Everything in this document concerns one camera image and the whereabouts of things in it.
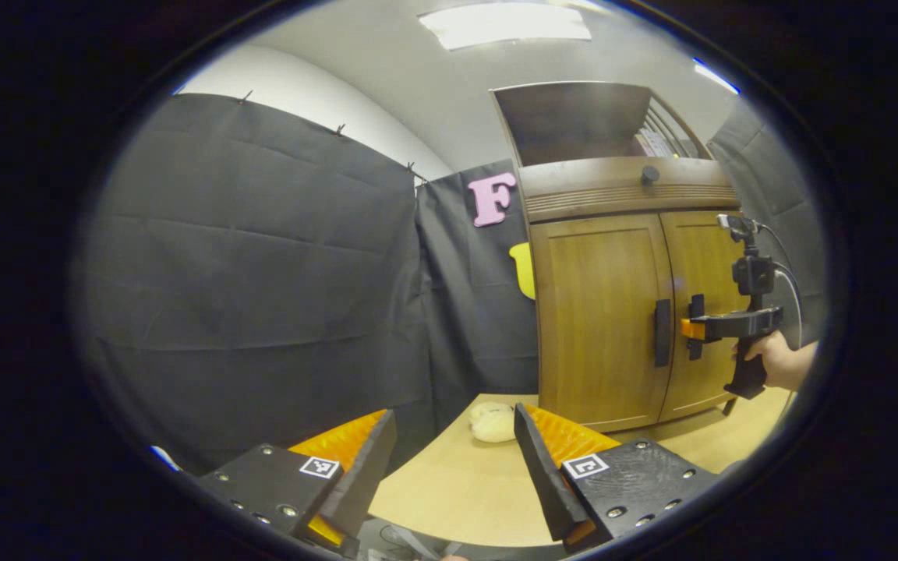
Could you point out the large ceiling light panel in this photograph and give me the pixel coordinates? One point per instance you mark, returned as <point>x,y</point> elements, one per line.
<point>505,23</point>

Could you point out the wooden shoe cabinet door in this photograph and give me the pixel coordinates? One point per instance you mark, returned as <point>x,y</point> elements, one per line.
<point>597,312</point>
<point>702,261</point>

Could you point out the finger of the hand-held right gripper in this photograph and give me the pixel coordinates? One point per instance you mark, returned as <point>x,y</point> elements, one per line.
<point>697,329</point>

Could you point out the wooden double-door shoe cabinet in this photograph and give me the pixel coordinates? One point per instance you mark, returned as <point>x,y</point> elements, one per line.
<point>574,125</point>

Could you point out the cream plush toy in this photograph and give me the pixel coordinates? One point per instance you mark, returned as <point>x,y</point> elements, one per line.
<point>493,425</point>

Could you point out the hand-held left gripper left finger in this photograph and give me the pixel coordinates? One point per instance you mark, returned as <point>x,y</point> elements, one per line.
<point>367,467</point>

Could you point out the row of upright books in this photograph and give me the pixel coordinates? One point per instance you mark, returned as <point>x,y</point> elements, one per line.
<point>658,144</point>

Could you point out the wooden cabinet drawer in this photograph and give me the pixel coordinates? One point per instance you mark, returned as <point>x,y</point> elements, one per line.
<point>597,191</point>

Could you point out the black round drawer knob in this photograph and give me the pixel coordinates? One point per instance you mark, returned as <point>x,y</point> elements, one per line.
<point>650,174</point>

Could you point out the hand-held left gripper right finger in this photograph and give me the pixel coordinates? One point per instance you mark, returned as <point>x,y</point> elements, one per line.
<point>542,467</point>

